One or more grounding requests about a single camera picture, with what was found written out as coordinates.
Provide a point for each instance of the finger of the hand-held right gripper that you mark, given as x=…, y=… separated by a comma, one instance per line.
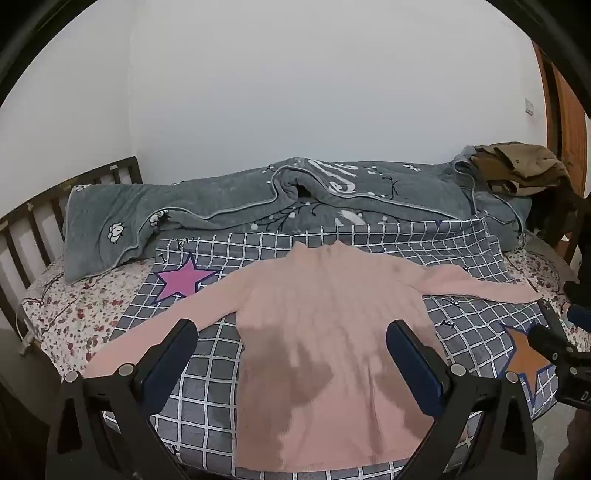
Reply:
x=549, y=344
x=579, y=316

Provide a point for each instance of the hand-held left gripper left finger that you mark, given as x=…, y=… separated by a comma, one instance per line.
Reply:
x=168, y=364

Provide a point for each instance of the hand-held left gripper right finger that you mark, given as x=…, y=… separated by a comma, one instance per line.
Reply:
x=415, y=364

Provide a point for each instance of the pink ribbed sweater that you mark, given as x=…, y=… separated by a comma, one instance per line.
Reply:
x=323, y=323

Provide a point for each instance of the person's right forearm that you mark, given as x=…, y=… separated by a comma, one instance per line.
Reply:
x=575, y=452

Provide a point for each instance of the brown clothes pile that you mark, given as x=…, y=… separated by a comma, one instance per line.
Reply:
x=521, y=161

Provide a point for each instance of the dark wooden chair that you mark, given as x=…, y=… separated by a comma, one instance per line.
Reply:
x=570, y=221

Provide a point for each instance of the floral bed sheet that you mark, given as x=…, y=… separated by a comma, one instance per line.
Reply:
x=69, y=314

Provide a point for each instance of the grey checked sheet with stars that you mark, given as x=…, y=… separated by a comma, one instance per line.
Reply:
x=369, y=244

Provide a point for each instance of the grey quilted blanket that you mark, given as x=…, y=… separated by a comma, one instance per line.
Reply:
x=207, y=203

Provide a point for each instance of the wooden door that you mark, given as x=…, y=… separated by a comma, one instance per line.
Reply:
x=570, y=115

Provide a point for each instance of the dark wooden slatted headboard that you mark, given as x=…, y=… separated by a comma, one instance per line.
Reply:
x=14, y=230

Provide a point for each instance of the white wall switch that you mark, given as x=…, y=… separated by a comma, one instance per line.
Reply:
x=530, y=106

